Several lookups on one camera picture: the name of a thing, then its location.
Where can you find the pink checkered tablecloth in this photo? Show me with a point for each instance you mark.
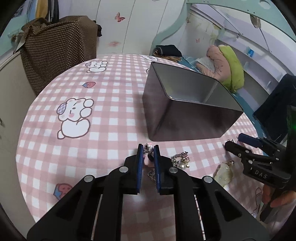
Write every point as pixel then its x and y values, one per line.
pixel 48 167

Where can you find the cream bead bracelet pink charms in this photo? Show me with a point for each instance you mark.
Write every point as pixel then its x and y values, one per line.
pixel 149 155

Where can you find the hanging clothes row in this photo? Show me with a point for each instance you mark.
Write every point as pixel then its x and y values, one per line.
pixel 48 9

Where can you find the hanging dark navy garment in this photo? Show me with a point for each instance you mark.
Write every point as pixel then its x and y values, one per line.
pixel 272 114

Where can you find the pale jade pendant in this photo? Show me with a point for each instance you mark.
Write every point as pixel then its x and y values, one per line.
pixel 224 173

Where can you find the pink green rolled quilt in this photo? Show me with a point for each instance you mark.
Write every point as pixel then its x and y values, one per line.
pixel 228 68

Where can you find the white pillow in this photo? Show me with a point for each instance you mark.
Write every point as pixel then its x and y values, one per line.
pixel 206 62

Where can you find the blue small box on shelf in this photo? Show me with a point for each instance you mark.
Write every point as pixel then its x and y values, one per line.
pixel 249 52

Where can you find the dark metal tin box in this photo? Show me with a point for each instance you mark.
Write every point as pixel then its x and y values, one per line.
pixel 180 105

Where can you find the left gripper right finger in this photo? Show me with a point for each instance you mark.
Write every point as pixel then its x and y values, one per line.
pixel 203 209

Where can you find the teal bunk bed frame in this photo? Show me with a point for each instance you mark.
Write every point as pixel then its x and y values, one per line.
pixel 278 15

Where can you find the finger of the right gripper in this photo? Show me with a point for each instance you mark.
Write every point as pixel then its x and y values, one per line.
pixel 252 163
pixel 266 145

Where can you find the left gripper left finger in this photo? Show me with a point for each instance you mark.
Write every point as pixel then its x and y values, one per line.
pixel 92 209

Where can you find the folded dark clothes stack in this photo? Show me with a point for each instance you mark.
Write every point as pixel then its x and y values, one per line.
pixel 168 52

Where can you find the brown polka dot cloth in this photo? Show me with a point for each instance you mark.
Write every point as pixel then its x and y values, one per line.
pixel 49 49

